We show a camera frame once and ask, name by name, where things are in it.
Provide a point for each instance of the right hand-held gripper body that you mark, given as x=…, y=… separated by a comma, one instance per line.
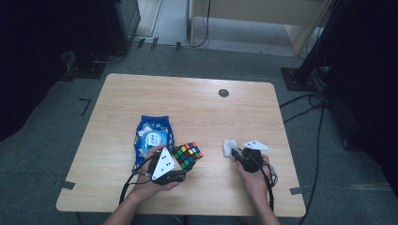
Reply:
x=252, y=159

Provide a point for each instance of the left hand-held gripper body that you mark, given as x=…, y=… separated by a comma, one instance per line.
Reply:
x=162, y=165

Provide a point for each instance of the multicoloured puzzle cube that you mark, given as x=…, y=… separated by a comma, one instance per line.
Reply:
x=187, y=154

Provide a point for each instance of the blue wet wipes pack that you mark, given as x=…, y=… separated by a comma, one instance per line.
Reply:
x=151, y=134

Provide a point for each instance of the person's right hand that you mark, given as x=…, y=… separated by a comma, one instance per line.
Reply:
x=258, y=184

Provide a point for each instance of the person's left hand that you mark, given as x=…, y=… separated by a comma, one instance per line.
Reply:
x=145, y=187

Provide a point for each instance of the grey tape piece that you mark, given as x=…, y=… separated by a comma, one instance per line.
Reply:
x=298, y=190
x=66, y=185

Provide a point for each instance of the round dark table grommet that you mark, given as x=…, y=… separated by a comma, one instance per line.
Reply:
x=223, y=93

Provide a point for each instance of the black metal stand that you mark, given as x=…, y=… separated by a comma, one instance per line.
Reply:
x=297, y=79

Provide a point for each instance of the black floor tape strip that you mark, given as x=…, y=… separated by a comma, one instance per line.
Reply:
x=154, y=43
x=178, y=46

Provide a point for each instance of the dark curtain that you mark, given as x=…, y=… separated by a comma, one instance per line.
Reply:
x=31, y=62
x=369, y=78

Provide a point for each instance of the light wooden cabinet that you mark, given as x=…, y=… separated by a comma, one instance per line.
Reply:
x=259, y=11

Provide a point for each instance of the dark cabinet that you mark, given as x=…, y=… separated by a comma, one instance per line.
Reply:
x=125, y=22

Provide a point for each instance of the black floor base plate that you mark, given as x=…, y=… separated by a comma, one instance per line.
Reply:
x=89, y=67

